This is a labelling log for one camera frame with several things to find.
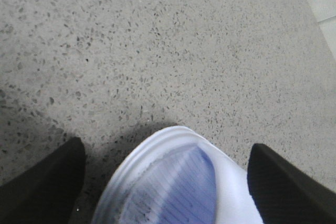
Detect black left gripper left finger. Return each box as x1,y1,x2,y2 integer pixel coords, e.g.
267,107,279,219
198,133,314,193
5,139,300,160
1,137,86,223

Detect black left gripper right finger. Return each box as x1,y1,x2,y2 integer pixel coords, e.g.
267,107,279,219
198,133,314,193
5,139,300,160
247,144,335,223

